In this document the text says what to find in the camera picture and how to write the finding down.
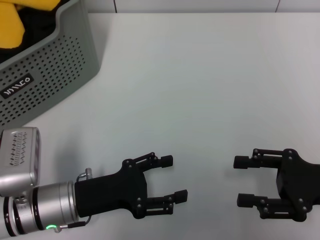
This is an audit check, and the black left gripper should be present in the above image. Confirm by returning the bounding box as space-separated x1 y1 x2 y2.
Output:
74 151 189 221

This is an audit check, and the silver connector with grey cable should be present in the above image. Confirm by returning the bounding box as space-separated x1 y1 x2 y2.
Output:
76 168 94 183

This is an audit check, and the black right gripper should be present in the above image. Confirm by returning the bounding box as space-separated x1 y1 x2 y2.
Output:
233 148 320 223

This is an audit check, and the grey perforated storage box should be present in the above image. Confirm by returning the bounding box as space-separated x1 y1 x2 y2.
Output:
0 0 105 127

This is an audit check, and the small yellow folded towel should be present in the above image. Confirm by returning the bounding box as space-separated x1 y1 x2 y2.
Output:
13 0 61 12

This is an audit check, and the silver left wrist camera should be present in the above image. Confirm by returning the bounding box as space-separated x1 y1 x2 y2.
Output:
0 126 42 197

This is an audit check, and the large yellow folded towel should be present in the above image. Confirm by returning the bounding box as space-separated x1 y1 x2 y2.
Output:
0 0 27 50

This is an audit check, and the black cable with silver plug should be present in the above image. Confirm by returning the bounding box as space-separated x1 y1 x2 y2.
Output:
54 214 91 233

